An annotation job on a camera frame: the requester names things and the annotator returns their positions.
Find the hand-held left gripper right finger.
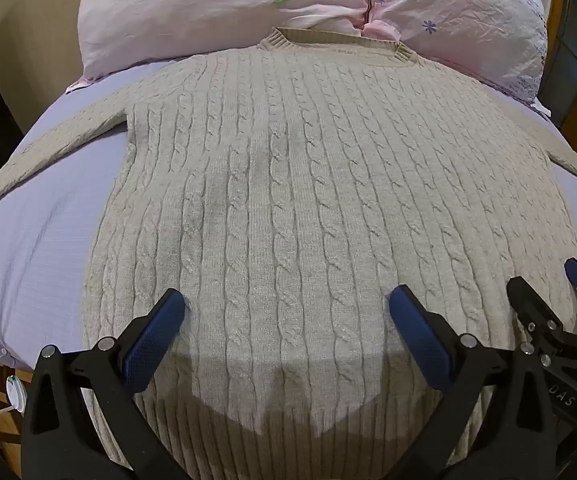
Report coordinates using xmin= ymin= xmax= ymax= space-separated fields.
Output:
xmin=388 ymin=284 xmax=560 ymax=480

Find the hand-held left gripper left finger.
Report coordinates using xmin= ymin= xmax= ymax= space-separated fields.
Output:
xmin=21 ymin=287 xmax=189 ymax=480

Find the beige cable-knit sweater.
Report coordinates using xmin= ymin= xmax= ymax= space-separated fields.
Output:
xmin=0 ymin=27 xmax=577 ymax=480

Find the white round plastic object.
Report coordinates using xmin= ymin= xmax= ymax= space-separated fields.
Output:
xmin=5 ymin=377 xmax=27 ymax=414

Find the lavender bed sheet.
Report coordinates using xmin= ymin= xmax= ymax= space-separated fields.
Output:
xmin=0 ymin=57 xmax=577 ymax=361

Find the pink floral pillow left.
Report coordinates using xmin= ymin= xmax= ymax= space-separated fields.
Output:
xmin=66 ymin=0 xmax=553 ymax=111

